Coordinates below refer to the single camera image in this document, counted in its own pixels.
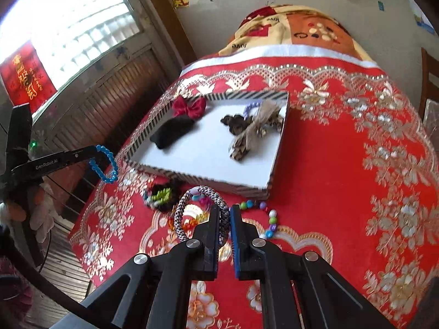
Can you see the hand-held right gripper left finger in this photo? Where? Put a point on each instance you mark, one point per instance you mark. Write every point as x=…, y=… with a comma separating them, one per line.
x=212, y=243

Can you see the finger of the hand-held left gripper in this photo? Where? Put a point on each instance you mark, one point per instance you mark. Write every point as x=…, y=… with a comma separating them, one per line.
x=80, y=155

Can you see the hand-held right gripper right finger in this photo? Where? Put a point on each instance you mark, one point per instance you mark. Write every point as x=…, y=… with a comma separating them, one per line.
x=235, y=236

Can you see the striped white cardboard box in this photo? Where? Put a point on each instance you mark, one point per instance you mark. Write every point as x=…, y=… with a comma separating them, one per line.
x=205, y=144

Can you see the brown slatted wooden door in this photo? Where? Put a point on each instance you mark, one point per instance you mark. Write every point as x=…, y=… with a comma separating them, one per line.
x=103, y=102

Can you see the green black scrunchie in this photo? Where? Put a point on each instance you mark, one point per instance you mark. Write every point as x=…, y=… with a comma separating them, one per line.
x=161, y=195

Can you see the electric fan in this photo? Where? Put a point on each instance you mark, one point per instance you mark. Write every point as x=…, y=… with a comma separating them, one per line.
x=43, y=219

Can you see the black fabric hair accessory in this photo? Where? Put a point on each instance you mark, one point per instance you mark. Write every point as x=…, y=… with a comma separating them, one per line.
x=171, y=133

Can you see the beige leopard ribbon bow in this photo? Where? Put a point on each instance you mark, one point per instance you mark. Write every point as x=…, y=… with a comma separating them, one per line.
x=247, y=137

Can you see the red floral tablecloth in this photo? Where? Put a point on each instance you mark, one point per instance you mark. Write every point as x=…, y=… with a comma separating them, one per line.
x=325, y=185

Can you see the red bow hair clip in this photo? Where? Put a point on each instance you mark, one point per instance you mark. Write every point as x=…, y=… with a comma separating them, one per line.
x=185, y=108

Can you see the brown scrunchie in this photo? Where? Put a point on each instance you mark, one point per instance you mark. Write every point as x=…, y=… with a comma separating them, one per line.
x=233, y=121

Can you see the bright window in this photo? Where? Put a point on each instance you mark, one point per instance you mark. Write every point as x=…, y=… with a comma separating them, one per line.
x=68, y=24

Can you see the cream orange printed blanket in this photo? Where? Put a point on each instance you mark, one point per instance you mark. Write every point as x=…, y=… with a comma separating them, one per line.
x=301, y=27

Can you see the clear plastic bag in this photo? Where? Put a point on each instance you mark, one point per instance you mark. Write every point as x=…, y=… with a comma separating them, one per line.
x=432, y=116

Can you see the brown wooden chair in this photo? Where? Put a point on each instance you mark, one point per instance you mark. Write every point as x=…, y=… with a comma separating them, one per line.
x=428, y=75

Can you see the red wall poster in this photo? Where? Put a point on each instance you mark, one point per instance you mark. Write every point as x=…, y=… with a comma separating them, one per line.
x=24, y=75

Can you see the wooden door frame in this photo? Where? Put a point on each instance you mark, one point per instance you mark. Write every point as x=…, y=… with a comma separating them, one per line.
x=175, y=17

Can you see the white wall calendar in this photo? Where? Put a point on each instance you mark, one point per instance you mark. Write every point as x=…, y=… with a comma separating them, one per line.
x=422, y=20

